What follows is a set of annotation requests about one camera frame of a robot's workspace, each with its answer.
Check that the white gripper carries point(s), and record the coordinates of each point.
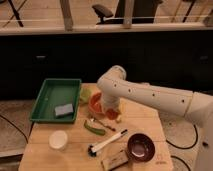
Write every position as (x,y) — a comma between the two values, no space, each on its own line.
(111,102)

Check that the orange-red apple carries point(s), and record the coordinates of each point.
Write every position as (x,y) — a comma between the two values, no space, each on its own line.
(111,114)

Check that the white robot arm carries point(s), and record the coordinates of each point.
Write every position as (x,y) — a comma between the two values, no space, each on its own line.
(195,107)

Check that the white paper cup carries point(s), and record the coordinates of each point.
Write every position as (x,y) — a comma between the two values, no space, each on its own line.
(58,140)

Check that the green pepper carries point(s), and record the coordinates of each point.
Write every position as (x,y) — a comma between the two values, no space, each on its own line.
(94,130)

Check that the metal spoon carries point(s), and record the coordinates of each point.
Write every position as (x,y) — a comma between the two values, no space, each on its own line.
(93,119)

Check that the orange bowl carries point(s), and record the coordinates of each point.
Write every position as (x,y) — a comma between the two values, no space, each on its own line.
(94,104)

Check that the dark maroon bowl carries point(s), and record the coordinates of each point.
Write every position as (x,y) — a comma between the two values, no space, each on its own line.
(140,148)

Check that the white dish brush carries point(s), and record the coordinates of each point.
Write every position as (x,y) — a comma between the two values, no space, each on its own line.
(93,149)

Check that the small wooden box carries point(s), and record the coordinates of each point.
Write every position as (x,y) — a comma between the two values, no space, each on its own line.
(114,161)

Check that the pale green vegetable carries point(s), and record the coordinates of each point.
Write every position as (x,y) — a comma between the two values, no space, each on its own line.
(85,94)

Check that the grey sponge in tray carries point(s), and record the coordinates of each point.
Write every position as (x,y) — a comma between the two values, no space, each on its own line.
(63,110)

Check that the green plastic tray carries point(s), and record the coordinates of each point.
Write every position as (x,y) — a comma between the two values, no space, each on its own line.
(56,92)

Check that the black office chair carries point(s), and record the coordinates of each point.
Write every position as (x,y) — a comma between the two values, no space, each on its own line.
(144,11)

